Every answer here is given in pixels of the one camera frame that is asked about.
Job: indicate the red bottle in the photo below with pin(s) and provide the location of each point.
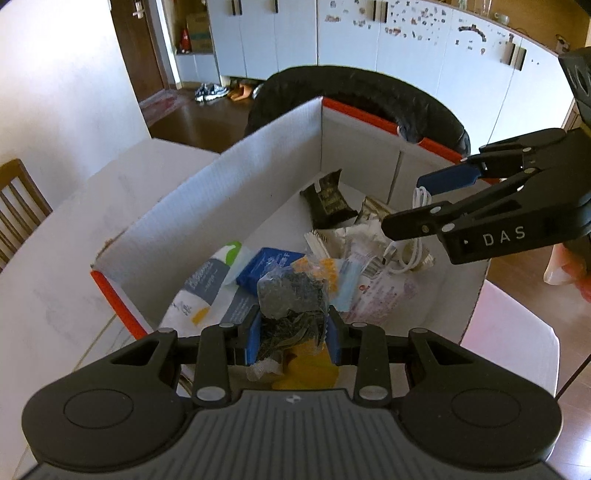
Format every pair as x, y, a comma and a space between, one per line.
184, 40

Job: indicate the red cardboard box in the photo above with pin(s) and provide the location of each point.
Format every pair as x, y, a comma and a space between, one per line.
258, 170

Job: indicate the silver foil packet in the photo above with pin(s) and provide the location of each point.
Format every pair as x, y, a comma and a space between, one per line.
371, 210

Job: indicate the white packet green print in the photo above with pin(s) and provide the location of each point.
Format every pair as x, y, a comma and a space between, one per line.
203, 286

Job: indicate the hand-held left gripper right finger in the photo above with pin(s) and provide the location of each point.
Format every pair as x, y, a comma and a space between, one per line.
333, 337

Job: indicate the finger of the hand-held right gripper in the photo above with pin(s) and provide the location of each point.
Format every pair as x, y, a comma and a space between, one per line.
415, 222
448, 180

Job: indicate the tan slippers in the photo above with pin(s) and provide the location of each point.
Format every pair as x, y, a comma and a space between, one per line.
240, 92

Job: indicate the cardboard box in shelf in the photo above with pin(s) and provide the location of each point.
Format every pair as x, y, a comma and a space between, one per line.
199, 32

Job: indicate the orange dotted packet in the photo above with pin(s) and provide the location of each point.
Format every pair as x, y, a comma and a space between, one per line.
318, 270

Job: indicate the blue packet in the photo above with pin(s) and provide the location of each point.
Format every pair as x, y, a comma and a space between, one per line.
263, 267

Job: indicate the blue face mask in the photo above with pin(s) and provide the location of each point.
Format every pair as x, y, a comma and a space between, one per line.
348, 286

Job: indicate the white crumpled packet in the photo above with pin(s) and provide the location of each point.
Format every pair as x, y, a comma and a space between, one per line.
351, 237

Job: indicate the pair of sneakers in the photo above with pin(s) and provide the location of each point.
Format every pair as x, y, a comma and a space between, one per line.
210, 91

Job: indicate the black snack packet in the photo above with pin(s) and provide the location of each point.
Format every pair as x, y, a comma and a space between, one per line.
330, 198

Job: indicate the dark clear packet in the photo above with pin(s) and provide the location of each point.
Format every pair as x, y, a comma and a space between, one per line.
291, 295

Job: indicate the yellow packet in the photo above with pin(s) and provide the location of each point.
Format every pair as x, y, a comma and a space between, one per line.
304, 374

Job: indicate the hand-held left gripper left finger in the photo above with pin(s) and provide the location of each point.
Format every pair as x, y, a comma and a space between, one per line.
253, 332

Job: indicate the brown wooden door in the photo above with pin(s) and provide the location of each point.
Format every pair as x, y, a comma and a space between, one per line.
138, 46

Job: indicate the wooden chair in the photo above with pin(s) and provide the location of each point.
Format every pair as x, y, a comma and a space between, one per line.
18, 203

